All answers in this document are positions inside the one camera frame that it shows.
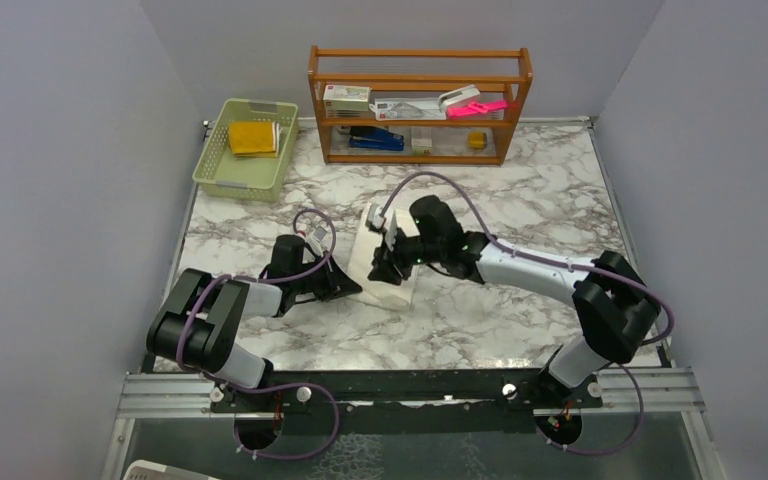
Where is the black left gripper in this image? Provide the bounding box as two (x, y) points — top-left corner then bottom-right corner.
(291, 250), (361, 301)

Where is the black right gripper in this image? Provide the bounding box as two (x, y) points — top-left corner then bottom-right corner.
(369, 223), (445, 283)

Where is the cream white towel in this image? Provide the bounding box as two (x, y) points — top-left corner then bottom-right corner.
(346, 202), (417, 311)

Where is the green plastic basket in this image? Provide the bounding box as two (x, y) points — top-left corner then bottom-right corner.
(192, 98), (299, 202)

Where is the yellow brown bear towel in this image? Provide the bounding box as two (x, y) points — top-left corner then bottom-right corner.
(228, 121), (282, 158)

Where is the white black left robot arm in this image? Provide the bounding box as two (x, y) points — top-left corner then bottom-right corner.
(146, 234), (362, 411)

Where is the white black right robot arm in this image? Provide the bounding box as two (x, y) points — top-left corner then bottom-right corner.
(364, 195), (661, 407)

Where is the small white eraser box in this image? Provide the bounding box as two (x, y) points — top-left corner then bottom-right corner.
(410, 127), (433, 156)

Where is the blue black stapler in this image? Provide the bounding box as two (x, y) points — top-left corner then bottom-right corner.
(348, 126), (404, 152)

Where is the small yellow block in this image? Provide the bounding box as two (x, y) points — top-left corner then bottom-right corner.
(467, 131), (488, 150)

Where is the wooden shelf rack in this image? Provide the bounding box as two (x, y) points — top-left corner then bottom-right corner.
(307, 46), (534, 166)

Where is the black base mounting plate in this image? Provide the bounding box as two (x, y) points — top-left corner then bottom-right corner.
(210, 368), (603, 436)

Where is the white green box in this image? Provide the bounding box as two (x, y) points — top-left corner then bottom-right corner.
(322, 84), (372, 112)

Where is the white stapler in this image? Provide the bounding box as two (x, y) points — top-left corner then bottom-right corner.
(438, 84), (481, 113)

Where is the white tray corner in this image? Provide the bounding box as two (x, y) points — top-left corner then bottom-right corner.
(122, 460), (218, 480)

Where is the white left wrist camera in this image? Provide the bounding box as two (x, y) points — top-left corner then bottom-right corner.
(305, 227), (330, 257)

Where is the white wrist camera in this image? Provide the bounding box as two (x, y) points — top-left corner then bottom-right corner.
(305, 227), (330, 257)
(364, 203), (399, 250)

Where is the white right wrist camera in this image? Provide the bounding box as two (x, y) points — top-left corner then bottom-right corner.
(364, 203), (399, 250)

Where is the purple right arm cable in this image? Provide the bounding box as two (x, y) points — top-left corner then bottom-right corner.
(378, 170), (677, 458)

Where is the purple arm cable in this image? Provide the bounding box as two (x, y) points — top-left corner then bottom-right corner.
(378, 170), (677, 458)
(174, 207), (343, 462)

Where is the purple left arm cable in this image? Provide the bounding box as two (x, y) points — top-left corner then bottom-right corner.
(174, 207), (343, 462)

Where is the aluminium rail frame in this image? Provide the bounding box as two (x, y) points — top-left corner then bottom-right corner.
(103, 367), (723, 479)

